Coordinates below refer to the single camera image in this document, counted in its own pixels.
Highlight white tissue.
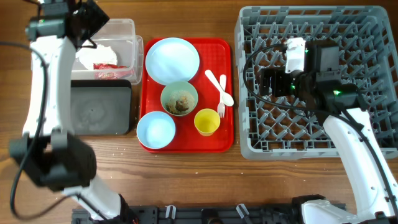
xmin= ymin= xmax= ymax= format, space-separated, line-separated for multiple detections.
xmin=76 ymin=45 xmax=118 ymax=70

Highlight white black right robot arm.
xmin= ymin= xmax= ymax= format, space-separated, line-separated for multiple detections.
xmin=254 ymin=38 xmax=397 ymax=223

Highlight clear plastic waste bin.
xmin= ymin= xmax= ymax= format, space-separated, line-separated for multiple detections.
xmin=72 ymin=19 xmax=144 ymax=85

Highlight rice and nutshell leftovers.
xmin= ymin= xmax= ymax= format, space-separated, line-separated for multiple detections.
xmin=165 ymin=90 xmax=195 ymax=115

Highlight yellow cup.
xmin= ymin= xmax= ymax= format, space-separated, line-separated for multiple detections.
xmin=194 ymin=108 xmax=221 ymax=136

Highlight red snack wrapper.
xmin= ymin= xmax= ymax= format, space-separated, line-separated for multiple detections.
xmin=93 ymin=63 xmax=134 ymax=80

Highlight red serving tray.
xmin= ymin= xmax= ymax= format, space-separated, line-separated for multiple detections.
xmin=139 ymin=38 xmax=234 ymax=153

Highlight light blue small bowl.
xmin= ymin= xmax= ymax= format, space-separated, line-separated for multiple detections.
xmin=136 ymin=111 xmax=176 ymax=149

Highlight light blue plate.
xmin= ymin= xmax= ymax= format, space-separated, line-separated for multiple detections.
xmin=145 ymin=37 xmax=200 ymax=85

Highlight black waste tray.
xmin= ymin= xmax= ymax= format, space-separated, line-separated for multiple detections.
xmin=71 ymin=79 xmax=132 ymax=136

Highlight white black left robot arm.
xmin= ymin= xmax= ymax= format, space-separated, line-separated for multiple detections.
xmin=9 ymin=1 xmax=139 ymax=223

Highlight grey dishwasher rack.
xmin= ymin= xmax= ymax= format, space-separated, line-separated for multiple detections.
xmin=234 ymin=6 xmax=397 ymax=160

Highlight green bowl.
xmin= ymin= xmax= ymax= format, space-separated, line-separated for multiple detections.
xmin=160 ymin=82 xmax=198 ymax=116

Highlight white plastic spoon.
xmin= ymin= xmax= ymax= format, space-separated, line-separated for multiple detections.
xmin=205 ymin=70 xmax=234 ymax=106

